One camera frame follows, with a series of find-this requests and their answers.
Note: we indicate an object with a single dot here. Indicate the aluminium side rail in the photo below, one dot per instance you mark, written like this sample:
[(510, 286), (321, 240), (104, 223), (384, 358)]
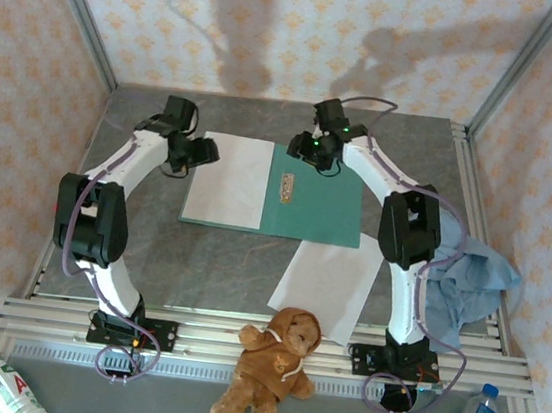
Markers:
[(467, 164), (95, 129)]

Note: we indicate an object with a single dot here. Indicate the light blue cloth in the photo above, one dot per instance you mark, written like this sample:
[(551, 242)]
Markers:
[(473, 281)]

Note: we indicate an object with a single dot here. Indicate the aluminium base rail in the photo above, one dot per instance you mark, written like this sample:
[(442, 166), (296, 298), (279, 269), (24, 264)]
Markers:
[(209, 342)]

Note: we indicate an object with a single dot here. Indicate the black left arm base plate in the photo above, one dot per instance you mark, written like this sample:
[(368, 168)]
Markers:
[(164, 334)]

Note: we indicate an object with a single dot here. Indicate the green plastic folder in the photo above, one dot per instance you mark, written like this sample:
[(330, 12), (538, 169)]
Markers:
[(316, 206)]

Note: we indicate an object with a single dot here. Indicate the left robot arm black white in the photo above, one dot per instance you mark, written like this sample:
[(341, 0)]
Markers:
[(92, 224)]

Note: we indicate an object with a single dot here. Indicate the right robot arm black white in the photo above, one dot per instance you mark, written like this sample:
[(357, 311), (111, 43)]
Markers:
[(409, 228)]

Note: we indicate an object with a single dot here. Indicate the white paper sheet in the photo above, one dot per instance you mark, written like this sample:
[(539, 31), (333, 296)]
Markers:
[(228, 185), (327, 283)]

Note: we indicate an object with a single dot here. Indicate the brown teddy bear with hoodie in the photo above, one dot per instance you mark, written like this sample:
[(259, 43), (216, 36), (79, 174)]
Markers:
[(277, 363)]

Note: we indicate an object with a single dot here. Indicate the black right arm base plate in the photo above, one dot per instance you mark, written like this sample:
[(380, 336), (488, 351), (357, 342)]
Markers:
[(363, 358)]

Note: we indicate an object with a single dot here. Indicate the white bottle with green cap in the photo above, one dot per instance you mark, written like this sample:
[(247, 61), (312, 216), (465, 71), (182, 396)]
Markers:
[(2, 382)]

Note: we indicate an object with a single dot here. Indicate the aluminium frame post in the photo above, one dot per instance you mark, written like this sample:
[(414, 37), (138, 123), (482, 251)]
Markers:
[(79, 6), (520, 60)]

